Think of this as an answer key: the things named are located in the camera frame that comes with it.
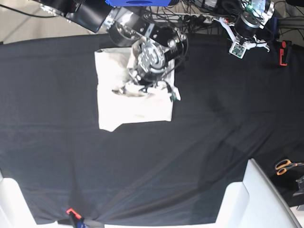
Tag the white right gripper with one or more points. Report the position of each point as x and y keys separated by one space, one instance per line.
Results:
x=162 y=88

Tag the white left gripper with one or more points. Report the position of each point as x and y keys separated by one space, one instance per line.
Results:
x=242 y=35

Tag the white T-shirt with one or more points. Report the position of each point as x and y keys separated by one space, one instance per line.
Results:
x=112 y=67

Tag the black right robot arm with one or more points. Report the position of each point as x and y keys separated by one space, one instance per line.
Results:
x=158 y=48

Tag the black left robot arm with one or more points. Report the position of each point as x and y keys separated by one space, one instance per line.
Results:
x=253 y=16

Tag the orange black clamp right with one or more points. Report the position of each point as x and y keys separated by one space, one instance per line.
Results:
x=285 y=52

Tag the black table cloth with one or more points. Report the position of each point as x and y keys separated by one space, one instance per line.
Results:
x=155 y=174

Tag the white power strip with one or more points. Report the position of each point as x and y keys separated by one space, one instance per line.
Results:
x=197 y=18

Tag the blue box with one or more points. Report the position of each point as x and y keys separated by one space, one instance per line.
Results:
x=138 y=3

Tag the orange clamp bottom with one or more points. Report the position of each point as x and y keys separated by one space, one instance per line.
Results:
x=73 y=213

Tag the black device at right edge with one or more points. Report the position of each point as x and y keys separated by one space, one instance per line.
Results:
x=300 y=183

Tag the orange handled scissors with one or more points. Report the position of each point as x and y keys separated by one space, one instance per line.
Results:
x=284 y=165

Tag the white right table frame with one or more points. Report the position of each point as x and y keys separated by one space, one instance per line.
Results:
x=254 y=202

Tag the white table frame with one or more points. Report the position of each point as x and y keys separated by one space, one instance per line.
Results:
x=14 y=211
x=254 y=202

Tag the white left table frame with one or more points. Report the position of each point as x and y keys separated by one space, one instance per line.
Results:
x=14 y=211

